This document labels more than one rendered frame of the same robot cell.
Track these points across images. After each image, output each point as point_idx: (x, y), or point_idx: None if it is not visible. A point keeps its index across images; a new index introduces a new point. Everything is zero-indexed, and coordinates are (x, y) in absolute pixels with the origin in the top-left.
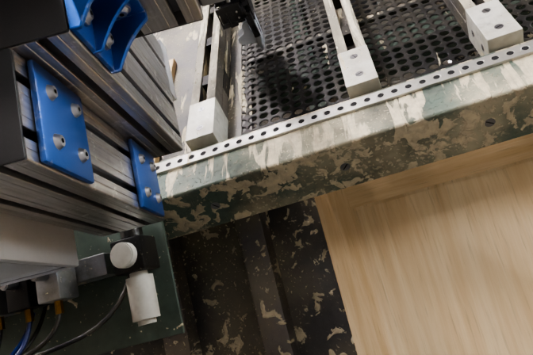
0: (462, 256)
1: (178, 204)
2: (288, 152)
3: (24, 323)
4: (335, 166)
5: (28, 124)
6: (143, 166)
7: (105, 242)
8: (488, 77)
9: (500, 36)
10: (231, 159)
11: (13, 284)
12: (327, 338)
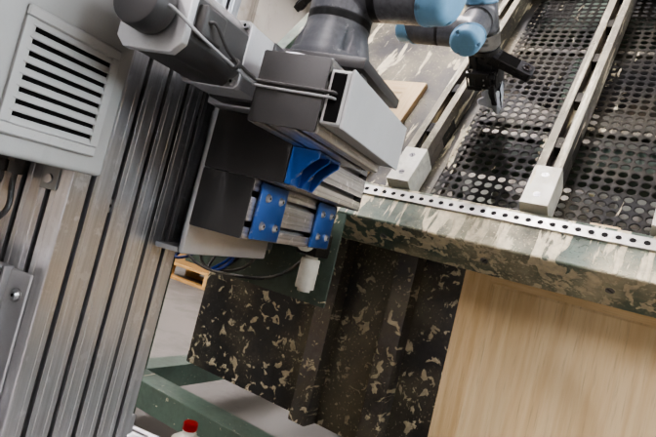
0: (553, 366)
1: (358, 221)
2: (447, 229)
3: None
4: (476, 256)
5: (249, 218)
6: (323, 218)
7: None
8: (628, 256)
9: None
10: (408, 210)
11: None
12: (426, 361)
